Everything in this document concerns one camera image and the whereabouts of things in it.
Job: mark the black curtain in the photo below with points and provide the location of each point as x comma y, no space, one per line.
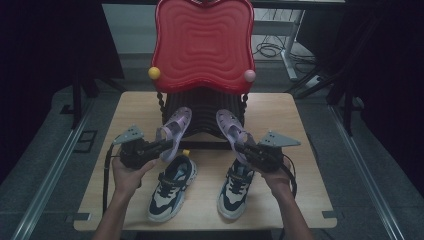
393,83
40,66

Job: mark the white metal desk frame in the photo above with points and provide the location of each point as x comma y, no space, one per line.
289,40

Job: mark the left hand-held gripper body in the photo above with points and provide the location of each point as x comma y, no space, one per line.
133,153

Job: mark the navy and white sneaker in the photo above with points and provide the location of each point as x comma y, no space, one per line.
168,196
235,195

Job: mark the purple jelly sandal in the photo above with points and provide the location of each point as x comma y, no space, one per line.
178,125
230,125

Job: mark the metal floor rail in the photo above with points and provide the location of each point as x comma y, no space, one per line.
50,176
363,170

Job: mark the person's right hand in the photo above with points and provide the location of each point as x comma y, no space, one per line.
278,181

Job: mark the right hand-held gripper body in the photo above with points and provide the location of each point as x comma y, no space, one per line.
271,158

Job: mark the black tripod stand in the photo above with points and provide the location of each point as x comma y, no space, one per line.
77,100
333,76

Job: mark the white power strip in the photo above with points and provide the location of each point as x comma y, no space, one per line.
315,81

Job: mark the red and black shoe rack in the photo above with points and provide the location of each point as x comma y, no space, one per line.
203,43

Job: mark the person's left hand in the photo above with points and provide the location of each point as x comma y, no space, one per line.
128,181

